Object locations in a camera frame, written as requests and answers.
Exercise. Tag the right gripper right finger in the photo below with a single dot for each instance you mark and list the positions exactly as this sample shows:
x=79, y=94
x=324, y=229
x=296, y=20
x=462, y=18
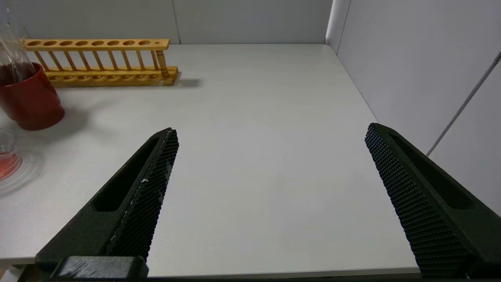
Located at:
x=430, y=203

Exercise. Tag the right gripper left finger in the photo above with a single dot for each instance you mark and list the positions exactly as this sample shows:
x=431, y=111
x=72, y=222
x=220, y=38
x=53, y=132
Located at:
x=133, y=196

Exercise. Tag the test tube with red pigment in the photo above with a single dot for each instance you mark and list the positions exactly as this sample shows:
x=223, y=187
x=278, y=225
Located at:
x=17, y=58

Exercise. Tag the wooden test tube rack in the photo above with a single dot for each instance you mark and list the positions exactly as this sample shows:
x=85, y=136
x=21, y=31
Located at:
x=117, y=78

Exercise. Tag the empty glass test tube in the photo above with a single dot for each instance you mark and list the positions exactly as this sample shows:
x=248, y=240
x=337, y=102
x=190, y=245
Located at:
x=9, y=55

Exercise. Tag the clear glass beaker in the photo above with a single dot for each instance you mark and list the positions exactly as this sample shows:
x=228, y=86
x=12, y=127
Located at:
x=6, y=164

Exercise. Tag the red plastic cup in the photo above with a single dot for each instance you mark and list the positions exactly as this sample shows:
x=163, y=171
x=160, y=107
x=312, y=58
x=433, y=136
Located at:
x=31, y=102

